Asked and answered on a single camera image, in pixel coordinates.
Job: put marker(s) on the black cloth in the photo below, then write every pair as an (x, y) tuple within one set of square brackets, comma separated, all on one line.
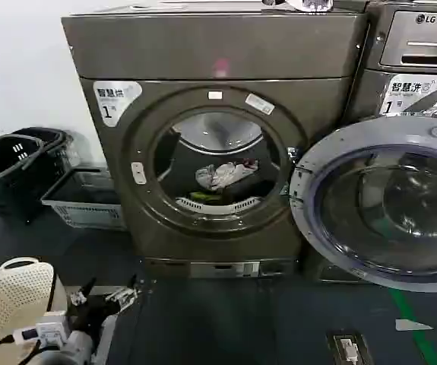
[(242, 189)]

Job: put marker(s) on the round glass dryer door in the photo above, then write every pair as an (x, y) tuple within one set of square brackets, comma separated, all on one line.
[(385, 205)]

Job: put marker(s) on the grey washer with drawer panel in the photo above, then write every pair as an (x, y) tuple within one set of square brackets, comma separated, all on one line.
[(412, 42)]

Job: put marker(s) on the floor socket box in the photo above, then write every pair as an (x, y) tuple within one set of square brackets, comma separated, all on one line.
[(349, 348)]

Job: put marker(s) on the grey front-load dryer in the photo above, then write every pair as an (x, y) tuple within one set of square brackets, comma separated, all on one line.
[(218, 49)]

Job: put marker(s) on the green cloth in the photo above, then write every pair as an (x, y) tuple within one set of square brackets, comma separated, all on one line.
[(202, 196)]

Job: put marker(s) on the dark red cloth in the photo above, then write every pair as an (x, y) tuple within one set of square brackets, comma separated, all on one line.
[(251, 164)]

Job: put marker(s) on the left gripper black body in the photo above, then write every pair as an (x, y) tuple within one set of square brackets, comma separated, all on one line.
[(90, 315)]

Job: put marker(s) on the white triangular floor marker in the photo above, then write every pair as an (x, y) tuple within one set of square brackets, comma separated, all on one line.
[(410, 324)]

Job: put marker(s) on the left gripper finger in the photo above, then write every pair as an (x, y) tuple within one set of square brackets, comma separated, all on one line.
[(81, 296), (125, 296)]

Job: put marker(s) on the cream perforated laundry basket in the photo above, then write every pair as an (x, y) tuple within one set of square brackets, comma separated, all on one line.
[(9, 296)]

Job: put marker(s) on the white grey crumpled cloth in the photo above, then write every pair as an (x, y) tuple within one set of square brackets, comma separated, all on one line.
[(222, 175)]

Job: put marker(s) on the green floor tape strip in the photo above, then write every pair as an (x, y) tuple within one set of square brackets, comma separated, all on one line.
[(415, 327)]

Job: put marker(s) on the black plastic basket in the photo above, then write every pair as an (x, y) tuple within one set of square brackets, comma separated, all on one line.
[(56, 146), (1, 167)]

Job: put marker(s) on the white slatted plastic crate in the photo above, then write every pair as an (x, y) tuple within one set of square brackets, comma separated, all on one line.
[(89, 213)]

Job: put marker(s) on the crumpled printed bag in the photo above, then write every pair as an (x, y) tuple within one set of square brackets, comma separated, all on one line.
[(305, 4)]

